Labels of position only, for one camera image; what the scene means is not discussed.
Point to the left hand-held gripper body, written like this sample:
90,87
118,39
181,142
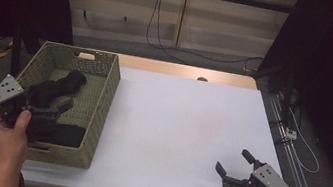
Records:
3,91

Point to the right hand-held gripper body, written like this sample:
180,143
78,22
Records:
267,178

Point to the black tank top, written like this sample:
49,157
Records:
50,92

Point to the green woven basket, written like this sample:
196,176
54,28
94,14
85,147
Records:
97,113

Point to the person's left hand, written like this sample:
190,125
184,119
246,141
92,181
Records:
9,146

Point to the yellow tape strip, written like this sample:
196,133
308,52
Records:
3,54

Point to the black metal stand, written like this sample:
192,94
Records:
15,56
287,99

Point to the white plug adapter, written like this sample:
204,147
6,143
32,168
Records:
291,134

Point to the dark table grommet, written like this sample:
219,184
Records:
202,79

